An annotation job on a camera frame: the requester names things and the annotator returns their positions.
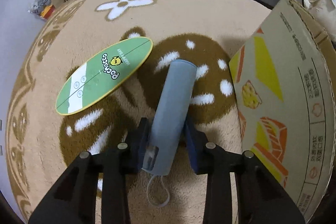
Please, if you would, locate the clear bag of items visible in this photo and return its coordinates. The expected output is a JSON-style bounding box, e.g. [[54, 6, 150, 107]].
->
[[28, 0, 55, 20]]

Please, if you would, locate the green oval fan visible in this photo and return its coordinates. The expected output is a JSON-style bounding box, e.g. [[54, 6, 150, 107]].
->
[[55, 36, 153, 115]]

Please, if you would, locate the brown cardboard box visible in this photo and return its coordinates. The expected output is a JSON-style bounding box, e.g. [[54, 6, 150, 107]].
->
[[229, 0, 335, 221]]

